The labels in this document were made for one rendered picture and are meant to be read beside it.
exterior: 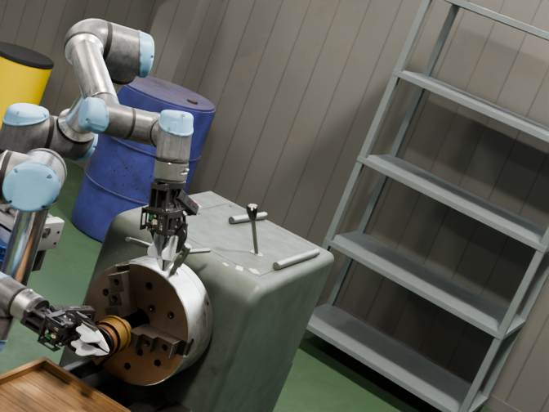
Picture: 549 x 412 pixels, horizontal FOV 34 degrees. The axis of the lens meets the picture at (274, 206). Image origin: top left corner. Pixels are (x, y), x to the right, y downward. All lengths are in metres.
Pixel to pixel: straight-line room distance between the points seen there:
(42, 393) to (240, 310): 0.52
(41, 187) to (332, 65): 3.93
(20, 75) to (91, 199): 1.27
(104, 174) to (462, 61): 2.28
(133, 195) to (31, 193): 3.47
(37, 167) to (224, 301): 0.60
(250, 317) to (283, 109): 3.77
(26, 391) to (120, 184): 3.37
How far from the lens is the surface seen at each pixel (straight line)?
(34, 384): 2.29
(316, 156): 5.84
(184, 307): 2.18
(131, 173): 5.48
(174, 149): 1.95
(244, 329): 2.31
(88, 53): 2.21
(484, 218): 4.64
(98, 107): 1.99
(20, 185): 2.07
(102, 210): 5.60
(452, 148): 5.48
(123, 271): 2.23
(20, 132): 2.61
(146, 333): 2.19
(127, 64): 2.36
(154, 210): 1.96
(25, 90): 6.56
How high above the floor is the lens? 2.06
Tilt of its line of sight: 15 degrees down
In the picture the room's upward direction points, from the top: 21 degrees clockwise
